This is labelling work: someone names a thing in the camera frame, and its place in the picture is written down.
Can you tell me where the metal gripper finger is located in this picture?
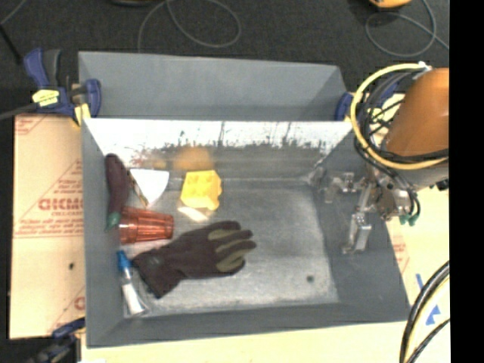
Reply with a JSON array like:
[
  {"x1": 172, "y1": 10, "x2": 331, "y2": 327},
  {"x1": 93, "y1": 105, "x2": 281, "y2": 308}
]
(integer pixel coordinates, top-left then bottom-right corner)
[
  {"x1": 341, "y1": 213, "x2": 374, "y2": 256},
  {"x1": 309, "y1": 167, "x2": 358, "y2": 203}
]

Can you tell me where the grey metal bin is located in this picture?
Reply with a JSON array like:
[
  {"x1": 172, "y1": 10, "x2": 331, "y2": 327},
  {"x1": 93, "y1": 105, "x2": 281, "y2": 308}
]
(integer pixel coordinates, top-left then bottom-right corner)
[{"x1": 77, "y1": 51, "x2": 412, "y2": 347}]

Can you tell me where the yellow toy cheese block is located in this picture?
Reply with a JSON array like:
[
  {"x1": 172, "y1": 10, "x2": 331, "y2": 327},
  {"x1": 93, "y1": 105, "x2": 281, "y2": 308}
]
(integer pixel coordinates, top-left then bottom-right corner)
[{"x1": 179, "y1": 169, "x2": 223, "y2": 212}]

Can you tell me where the dark brown glove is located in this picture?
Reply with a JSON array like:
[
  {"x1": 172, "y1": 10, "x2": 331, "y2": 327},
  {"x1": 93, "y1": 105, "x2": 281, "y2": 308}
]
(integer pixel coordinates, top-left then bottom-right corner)
[{"x1": 132, "y1": 220, "x2": 258, "y2": 299}]

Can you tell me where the white triangular wedge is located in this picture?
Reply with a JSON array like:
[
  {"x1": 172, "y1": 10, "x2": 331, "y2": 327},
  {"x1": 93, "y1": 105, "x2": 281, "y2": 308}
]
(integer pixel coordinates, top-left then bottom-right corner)
[{"x1": 129, "y1": 168, "x2": 170, "y2": 208}]

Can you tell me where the orange-red plastic cup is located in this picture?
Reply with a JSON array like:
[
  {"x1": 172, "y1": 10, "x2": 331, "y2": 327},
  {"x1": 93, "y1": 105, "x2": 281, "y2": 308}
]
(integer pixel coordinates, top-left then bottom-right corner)
[{"x1": 118, "y1": 206, "x2": 175, "y2": 246}]

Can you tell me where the purple toy eggplant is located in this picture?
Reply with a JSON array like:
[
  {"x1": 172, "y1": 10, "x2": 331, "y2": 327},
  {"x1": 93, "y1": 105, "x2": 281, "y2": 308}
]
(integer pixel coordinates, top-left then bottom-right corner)
[{"x1": 104, "y1": 153, "x2": 132, "y2": 234}]

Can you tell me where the clear bottle with blue cap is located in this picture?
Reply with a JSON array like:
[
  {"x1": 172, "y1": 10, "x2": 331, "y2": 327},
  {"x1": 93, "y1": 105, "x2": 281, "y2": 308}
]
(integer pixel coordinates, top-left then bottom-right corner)
[{"x1": 116, "y1": 250, "x2": 147, "y2": 316}]

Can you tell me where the brown cardboard board red print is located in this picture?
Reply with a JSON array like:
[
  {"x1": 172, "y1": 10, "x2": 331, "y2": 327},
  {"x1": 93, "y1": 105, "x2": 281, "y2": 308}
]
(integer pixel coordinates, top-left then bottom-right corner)
[{"x1": 8, "y1": 113, "x2": 88, "y2": 340}]

